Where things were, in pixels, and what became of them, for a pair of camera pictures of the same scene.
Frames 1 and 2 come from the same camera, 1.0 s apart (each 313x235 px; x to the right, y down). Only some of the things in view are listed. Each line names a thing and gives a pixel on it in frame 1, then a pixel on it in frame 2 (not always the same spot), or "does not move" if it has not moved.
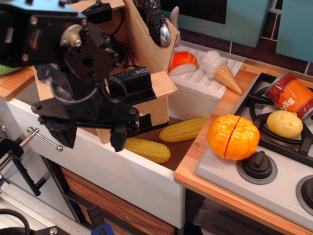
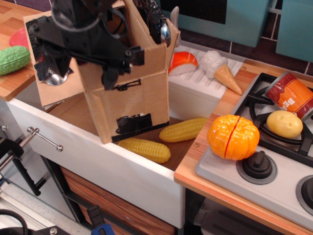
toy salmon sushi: (182, 62) does not move
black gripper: (89, 107) to (95, 43)
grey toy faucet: (174, 18) does not move
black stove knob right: (304, 191) does not move
